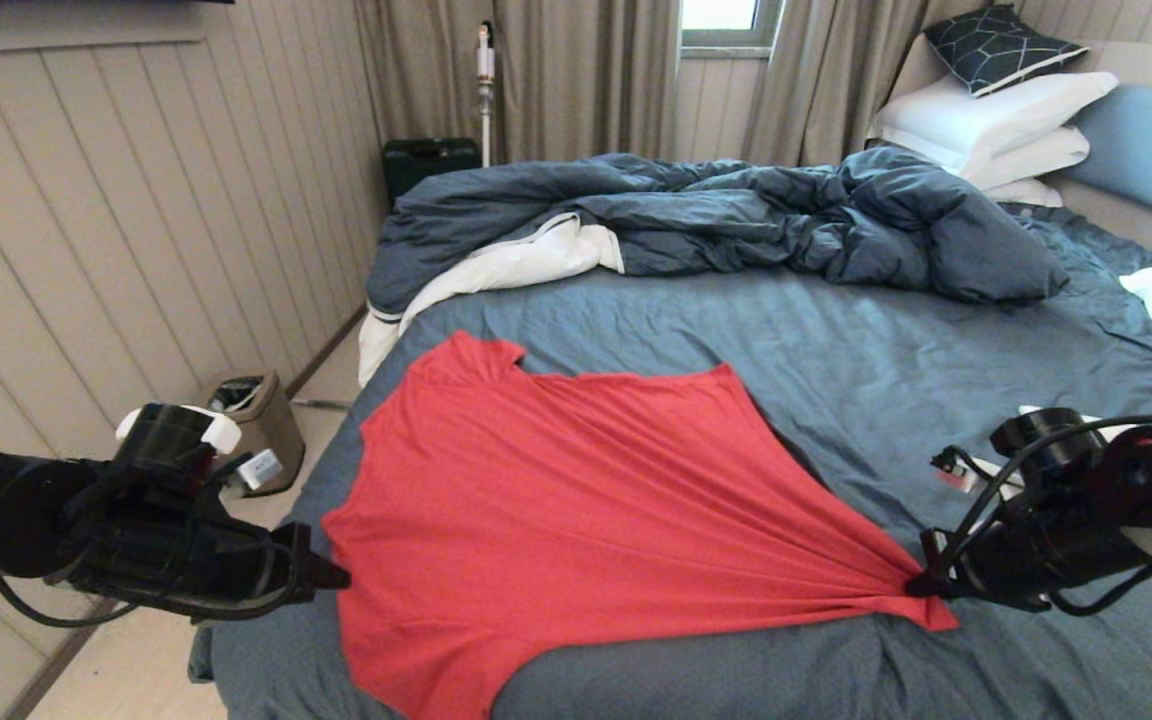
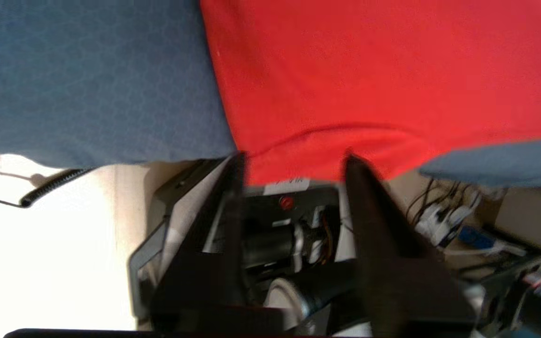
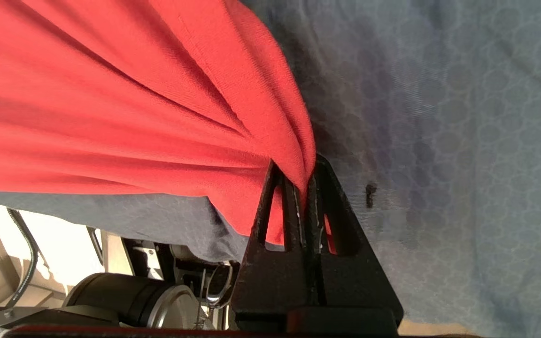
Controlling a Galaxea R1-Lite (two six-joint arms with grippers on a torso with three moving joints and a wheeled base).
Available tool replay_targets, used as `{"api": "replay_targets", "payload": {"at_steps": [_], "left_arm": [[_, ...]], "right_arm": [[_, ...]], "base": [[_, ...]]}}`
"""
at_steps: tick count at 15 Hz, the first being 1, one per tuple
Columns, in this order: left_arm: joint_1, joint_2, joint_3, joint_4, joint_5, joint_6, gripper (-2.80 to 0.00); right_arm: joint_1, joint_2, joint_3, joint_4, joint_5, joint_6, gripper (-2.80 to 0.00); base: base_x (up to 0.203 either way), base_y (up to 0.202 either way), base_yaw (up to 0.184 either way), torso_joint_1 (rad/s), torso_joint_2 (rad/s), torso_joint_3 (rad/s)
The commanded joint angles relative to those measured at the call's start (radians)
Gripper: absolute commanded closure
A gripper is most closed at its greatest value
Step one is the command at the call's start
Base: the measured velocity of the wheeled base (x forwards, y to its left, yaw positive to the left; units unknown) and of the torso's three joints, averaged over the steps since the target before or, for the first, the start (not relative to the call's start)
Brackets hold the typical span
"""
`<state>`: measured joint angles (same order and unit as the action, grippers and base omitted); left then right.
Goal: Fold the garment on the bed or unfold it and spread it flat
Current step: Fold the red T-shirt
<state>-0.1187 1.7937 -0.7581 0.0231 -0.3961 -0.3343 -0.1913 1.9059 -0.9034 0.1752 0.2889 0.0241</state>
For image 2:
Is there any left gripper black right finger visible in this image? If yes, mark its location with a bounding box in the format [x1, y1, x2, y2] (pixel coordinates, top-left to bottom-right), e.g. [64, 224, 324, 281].
[345, 154, 481, 338]

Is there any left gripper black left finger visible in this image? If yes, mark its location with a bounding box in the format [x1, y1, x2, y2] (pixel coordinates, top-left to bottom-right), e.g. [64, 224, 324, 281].
[151, 151, 284, 330]

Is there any red t-shirt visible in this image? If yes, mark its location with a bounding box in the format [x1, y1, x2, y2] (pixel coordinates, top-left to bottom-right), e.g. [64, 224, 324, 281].
[199, 0, 541, 186]

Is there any white grey robot base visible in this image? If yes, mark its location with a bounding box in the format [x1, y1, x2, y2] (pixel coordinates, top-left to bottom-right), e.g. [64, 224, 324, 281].
[129, 157, 363, 331]

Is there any white power strip with plugs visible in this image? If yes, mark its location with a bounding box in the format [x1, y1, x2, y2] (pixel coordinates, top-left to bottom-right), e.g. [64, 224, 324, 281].
[414, 190, 482, 247]

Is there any blue plug adapter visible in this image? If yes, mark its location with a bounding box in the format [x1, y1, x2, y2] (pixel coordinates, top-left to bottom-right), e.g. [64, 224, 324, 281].
[458, 227, 496, 249]

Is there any brown cardboard box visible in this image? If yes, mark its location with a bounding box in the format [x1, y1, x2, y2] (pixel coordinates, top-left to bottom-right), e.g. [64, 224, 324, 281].
[496, 187, 541, 260]

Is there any black coiled cable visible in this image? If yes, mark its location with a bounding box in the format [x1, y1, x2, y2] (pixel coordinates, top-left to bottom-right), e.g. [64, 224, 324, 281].
[19, 168, 95, 208]

